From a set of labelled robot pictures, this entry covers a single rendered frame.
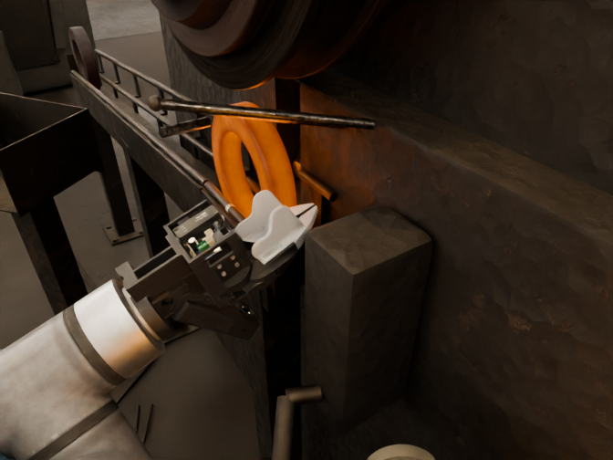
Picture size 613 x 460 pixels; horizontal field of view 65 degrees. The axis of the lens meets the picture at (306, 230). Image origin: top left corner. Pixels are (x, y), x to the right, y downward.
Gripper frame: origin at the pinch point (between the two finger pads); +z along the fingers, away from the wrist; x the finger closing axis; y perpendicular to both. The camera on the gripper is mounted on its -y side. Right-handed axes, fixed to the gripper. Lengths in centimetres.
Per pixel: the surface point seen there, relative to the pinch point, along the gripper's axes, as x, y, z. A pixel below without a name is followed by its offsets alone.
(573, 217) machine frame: -24.8, 9.8, 8.9
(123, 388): 52, -64, -45
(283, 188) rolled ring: 3.6, 2.6, -0.3
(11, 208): 48, -4, -33
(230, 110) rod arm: 0.9, 15.7, -3.2
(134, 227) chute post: 122, -71, -22
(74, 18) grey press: 304, -41, 14
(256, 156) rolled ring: 6.8, 6.0, -0.8
